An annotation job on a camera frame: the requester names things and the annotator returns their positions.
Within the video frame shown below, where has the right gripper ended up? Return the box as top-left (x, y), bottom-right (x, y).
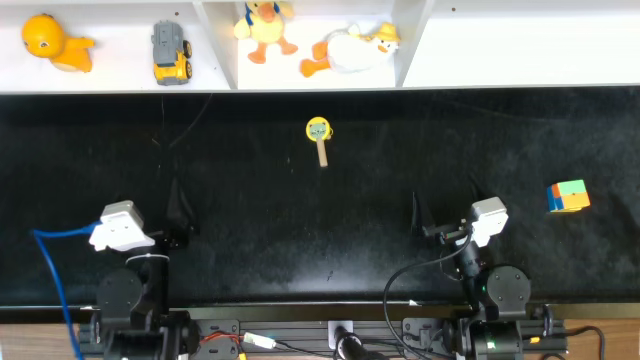
top-left (411, 175), bottom-right (484, 245)

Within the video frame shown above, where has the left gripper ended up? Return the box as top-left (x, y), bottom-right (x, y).
top-left (148, 175), bottom-right (197, 251)

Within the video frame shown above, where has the many-coloured puzzle cube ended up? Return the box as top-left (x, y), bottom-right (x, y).
top-left (546, 179), bottom-right (592, 214)

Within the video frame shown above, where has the yellow rattle drum toy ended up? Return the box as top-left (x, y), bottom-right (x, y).
top-left (305, 116), bottom-right (335, 169)

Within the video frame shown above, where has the grey and yellow toy truck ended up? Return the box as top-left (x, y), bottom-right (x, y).
top-left (151, 19), bottom-right (194, 87)

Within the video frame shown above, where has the white shelf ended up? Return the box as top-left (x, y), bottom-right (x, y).
top-left (0, 0), bottom-right (640, 95)

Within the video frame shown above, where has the white plush duck, yellow hat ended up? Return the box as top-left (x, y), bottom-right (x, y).
top-left (299, 21), bottom-right (402, 79)

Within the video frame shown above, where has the yellow rubber duck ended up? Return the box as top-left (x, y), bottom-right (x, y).
top-left (20, 13), bottom-right (96, 74)

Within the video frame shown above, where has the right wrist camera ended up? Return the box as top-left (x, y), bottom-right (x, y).
top-left (468, 196), bottom-right (510, 249)

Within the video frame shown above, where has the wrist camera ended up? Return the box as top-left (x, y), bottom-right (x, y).
top-left (88, 199), bottom-right (157, 253)
top-left (468, 196), bottom-right (510, 249)

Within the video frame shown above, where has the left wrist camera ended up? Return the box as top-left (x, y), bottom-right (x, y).
top-left (88, 199), bottom-right (157, 253)

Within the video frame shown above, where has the black cable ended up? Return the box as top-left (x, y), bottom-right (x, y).
top-left (382, 230), bottom-right (474, 360)

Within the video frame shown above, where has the blue cable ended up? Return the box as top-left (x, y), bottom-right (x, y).
top-left (30, 222), bottom-right (102, 360)

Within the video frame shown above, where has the mounting rail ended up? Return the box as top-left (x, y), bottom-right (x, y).
top-left (74, 302), bottom-right (607, 360)

